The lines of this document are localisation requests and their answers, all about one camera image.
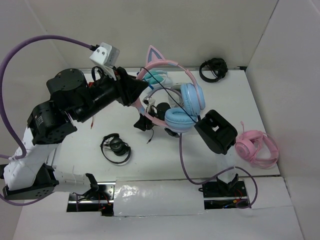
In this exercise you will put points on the grey white headphones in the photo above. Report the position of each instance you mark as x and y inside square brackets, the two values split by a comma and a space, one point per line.
[176, 94]

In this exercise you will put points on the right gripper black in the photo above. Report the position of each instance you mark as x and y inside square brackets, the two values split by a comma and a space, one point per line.
[142, 123]

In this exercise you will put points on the black headphones far corner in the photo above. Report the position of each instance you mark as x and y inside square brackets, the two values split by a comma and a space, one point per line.
[218, 68]

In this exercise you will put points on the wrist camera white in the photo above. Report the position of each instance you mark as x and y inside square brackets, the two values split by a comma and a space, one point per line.
[105, 57]
[150, 103]

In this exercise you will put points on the teal white headphones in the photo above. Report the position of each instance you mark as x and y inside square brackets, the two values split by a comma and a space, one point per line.
[156, 79]

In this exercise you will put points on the blue pink cat-ear headphones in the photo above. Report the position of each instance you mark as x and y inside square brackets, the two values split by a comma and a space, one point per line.
[189, 99]

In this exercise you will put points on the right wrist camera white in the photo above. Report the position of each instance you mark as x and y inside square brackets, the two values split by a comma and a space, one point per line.
[150, 103]

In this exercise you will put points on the white taped cover plate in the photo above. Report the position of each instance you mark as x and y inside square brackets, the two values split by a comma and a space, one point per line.
[157, 198]

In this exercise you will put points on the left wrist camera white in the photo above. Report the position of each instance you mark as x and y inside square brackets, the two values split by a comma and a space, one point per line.
[105, 57]

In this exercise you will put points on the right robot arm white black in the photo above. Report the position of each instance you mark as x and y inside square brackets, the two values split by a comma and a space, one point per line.
[218, 134]

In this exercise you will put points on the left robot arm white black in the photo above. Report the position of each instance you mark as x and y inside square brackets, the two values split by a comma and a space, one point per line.
[27, 176]

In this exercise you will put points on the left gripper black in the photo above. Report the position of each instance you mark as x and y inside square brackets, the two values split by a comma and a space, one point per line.
[128, 88]

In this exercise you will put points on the small black on-ear headphones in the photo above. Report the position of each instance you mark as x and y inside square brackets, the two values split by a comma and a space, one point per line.
[114, 143]

